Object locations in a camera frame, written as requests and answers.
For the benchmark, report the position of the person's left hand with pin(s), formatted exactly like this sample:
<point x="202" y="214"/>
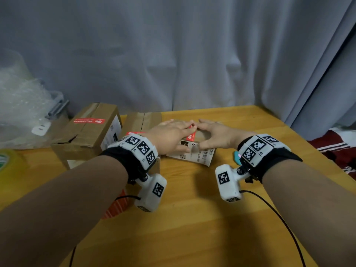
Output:
<point x="167" y="137"/>

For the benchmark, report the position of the person's right hand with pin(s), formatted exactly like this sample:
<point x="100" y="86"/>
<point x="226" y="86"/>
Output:
<point x="222" y="136"/>

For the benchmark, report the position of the red label sticker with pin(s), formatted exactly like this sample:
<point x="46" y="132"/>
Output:
<point x="191" y="135"/>
<point x="135" y="133"/>
<point x="89" y="121"/>

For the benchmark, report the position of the cardboard box with blue tape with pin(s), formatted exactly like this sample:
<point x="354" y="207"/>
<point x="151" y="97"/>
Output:
<point x="141" y="122"/>

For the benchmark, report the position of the plain cardboard box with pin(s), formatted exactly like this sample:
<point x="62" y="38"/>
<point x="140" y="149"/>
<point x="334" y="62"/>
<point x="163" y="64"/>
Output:
<point x="194" y="157"/>

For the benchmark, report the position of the cardboard box with pale tape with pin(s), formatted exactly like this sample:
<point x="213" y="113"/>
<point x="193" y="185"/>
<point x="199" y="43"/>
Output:
<point x="83" y="136"/>

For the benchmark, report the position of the roll of red stickers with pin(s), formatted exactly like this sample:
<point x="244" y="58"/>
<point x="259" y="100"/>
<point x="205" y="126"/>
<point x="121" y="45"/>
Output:
<point x="116" y="208"/>

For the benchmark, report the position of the person's left forearm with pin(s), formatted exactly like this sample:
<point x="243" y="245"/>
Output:
<point x="55" y="208"/>

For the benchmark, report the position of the person's right forearm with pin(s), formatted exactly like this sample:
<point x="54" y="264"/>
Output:
<point x="314" y="214"/>

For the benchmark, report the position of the teal small cutter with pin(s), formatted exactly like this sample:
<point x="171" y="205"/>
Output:
<point x="237" y="158"/>

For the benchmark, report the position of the black left wristband with markers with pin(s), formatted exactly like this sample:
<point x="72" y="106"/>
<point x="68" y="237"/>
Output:
<point x="130" y="158"/>

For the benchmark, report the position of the black wristband with markers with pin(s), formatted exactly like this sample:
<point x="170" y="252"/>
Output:
<point x="267" y="158"/>
<point x="130" y="158"/>

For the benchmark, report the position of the black right wristband with markers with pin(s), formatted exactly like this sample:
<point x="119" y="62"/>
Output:
<point x="267" y="158"/>

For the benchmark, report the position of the grey curtain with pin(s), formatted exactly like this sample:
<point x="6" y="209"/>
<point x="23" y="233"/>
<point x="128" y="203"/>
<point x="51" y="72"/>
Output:
<point x="180" y="52"/>

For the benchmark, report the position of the red and white striped cloth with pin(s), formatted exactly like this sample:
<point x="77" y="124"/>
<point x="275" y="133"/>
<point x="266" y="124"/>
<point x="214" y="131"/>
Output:
<point x="336" y="148"/>

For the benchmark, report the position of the clear bubble wrap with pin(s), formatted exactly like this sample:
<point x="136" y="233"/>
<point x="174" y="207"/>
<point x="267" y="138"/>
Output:
<point x="19" y="108"/>

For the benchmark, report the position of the yellow packing tape roll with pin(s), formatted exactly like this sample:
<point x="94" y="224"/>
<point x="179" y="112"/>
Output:
<point x="11" y="169"/>

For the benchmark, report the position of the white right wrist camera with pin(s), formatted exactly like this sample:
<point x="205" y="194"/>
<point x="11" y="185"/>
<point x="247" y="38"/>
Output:
<point x="228" y="182"/>

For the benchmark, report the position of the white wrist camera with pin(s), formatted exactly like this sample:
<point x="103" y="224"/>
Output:
<point x="151" y="193"/>
<point x="228" y="182"/>

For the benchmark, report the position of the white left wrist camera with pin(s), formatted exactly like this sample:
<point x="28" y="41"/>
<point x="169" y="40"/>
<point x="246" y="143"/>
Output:
<point x="151" y="193"/>

